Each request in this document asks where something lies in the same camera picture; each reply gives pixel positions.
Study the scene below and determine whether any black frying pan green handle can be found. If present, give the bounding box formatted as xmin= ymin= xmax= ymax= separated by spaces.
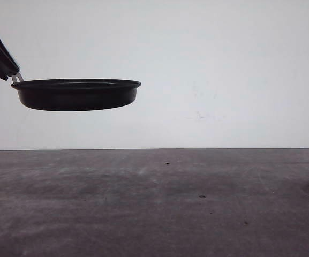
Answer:
xmin=11 ymin=73 xmax=141 ymax=111

